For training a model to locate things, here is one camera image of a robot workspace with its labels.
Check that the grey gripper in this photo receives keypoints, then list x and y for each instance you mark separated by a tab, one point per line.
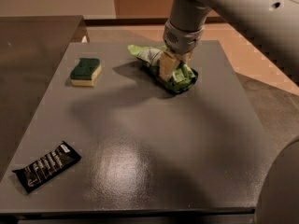
182	41

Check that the green rice chip bag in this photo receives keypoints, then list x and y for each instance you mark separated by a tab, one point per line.
181	79

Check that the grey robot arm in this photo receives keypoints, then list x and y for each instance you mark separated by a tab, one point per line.
272	27

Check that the green and yellow sponge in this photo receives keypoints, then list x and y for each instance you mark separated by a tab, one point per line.
85	72

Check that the dark brown side table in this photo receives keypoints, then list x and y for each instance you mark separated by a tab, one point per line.
31	48

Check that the black snack bar wrapper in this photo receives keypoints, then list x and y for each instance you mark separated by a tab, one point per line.
47	167

